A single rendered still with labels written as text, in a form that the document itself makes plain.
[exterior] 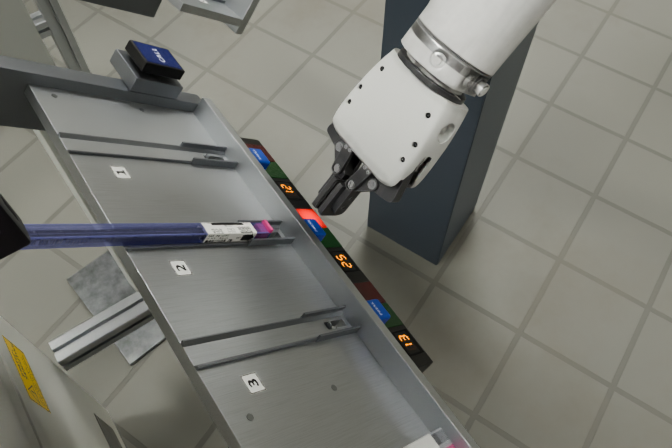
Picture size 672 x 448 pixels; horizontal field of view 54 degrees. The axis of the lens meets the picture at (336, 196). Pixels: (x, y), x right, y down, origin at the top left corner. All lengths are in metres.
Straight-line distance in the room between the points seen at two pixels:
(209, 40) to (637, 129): 1.14
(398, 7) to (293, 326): 0.55
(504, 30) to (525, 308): 0.95
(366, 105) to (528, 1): 0.17
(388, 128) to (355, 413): 0.25
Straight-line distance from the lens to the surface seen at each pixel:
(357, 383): 0.56
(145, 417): 1.38
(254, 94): 1.72
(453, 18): 0.57
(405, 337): 0.68
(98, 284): 1.50
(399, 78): 0.60
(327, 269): 0.62
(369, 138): 0.61
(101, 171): 0.58
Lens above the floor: 1.29
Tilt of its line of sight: 58 degrees down
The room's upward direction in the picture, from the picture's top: straight up
